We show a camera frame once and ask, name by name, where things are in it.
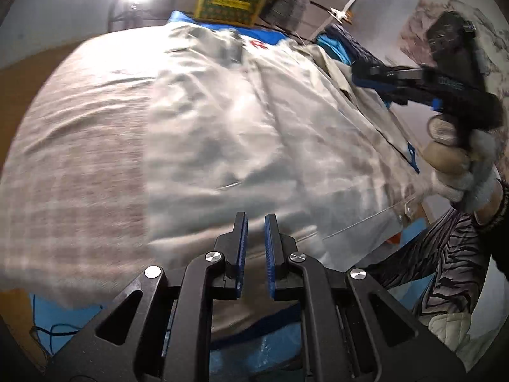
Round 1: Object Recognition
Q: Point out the grey and blue jacket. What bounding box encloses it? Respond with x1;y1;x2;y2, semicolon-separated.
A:
145;10;429;339

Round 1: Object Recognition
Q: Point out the right gloved hand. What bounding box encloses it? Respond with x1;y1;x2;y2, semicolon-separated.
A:
423;115;500;212

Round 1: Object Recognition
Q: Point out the navy quilted down jacket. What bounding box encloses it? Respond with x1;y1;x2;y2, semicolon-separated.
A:
319;24;394;92

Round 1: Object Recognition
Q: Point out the light blue folded garment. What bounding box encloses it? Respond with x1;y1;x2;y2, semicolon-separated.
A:
316;34;352;66

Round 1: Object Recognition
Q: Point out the plaid bed blanket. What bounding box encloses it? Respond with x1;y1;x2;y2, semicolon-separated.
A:
1;27;168;309

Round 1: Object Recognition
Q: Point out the zebra patterned trouser leg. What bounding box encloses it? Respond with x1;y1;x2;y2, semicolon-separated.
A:
366;209;490;324

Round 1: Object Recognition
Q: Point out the yellow green patterned box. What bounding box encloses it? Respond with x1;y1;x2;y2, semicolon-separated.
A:
194;0;266;28

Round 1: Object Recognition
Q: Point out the landscape painting wall scroll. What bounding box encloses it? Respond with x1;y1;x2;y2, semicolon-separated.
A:
399;0;509;100

